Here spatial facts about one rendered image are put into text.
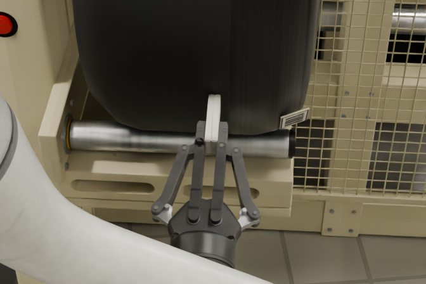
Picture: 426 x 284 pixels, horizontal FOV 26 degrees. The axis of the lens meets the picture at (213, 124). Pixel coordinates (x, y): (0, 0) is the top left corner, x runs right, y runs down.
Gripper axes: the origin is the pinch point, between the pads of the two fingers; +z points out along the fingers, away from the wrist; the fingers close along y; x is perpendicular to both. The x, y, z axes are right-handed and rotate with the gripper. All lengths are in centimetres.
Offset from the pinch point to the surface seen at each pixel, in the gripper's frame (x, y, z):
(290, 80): -2.4, -9.3, 5.5
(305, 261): 123, -20, 40
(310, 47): -6.0, -11.6, 8.0
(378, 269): 122, -38, 39
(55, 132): 16.5, 23.6, 8.1
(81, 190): 28.9, 21.1, 5.6
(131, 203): 30.8, 13.4, 4.9
